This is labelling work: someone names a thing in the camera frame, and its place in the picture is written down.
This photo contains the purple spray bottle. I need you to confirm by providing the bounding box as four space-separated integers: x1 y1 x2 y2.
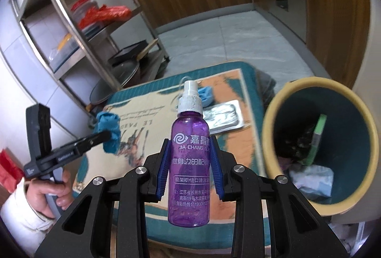
168 81 211 228

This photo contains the blue cloth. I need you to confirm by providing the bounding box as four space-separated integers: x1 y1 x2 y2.
95 110 122 154

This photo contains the teal trash bin yellow rim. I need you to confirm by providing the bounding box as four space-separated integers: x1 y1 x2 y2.
261 77 379 216

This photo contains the person's left hand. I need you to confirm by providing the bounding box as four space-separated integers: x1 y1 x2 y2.
26 170 74 219

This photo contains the silver blister pack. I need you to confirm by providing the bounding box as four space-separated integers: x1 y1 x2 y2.
203 99 244 135

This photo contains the teal beige patterned mat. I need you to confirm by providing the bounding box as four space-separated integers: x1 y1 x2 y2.
74 61 274 253

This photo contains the small blue crumpled item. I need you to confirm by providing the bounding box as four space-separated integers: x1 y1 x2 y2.
198 87 214 108

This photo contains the black pan with lid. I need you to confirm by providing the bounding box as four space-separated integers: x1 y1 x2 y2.
90 60 141 105

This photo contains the green packet in bin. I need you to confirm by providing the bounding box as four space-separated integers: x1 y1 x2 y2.
304 114 327 166

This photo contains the black baking tray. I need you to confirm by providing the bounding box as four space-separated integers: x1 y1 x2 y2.
108 39 157 68

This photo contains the stainless steel shelf rack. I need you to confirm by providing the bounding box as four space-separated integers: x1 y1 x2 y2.
2 0 170 112

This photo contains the red plastic bag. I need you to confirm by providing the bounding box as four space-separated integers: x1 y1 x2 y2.
78 5 132 29

